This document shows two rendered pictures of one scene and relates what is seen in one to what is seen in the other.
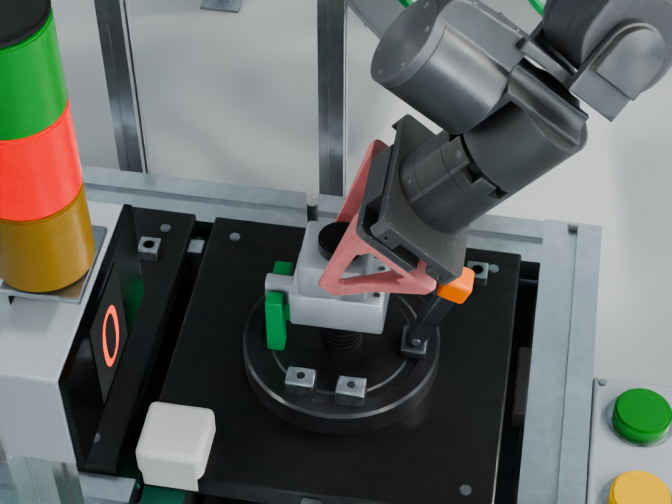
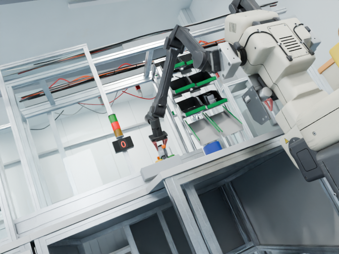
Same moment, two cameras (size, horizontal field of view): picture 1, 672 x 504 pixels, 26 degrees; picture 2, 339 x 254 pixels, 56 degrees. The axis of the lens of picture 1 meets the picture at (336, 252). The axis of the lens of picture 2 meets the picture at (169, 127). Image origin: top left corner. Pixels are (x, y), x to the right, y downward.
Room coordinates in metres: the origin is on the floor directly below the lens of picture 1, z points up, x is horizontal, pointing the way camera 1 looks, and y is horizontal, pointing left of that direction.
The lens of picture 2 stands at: (-0.03, -1.70, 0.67)
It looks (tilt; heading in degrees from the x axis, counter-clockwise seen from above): 15 degrees up; 65
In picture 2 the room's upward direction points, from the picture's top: 24 degrees counter-clockwise
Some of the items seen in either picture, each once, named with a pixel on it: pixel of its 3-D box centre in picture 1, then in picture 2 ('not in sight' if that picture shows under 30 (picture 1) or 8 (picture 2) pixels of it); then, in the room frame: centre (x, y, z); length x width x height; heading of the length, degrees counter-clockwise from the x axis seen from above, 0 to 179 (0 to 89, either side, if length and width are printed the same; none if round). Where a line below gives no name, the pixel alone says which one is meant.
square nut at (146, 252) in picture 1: (149, 248); not in sight; (0.75, 0.14, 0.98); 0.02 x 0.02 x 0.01; 80
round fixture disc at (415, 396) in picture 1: (341, 345); not in sight; (0.65, 0.00, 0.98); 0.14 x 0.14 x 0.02
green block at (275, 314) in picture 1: (275, 321); not in sight; (0.64, 0.04, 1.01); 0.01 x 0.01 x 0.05; 80
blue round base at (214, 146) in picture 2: not in sight; (217, 159); (1.37, 0.69, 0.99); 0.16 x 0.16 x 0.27
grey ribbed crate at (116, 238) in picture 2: not in sight; (100, 245); (0.38, 2.12, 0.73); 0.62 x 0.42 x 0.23; 170
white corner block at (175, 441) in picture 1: (176, 446); not in sight; (0.57, 0.11, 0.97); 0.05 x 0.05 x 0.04; 80
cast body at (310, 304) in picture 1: (326, 270); (161, 151); (0.65, 0.01, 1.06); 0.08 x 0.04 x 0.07; 81
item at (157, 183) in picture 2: not in sight; (221, 163); (0.86, -0.21, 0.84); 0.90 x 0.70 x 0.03; 177
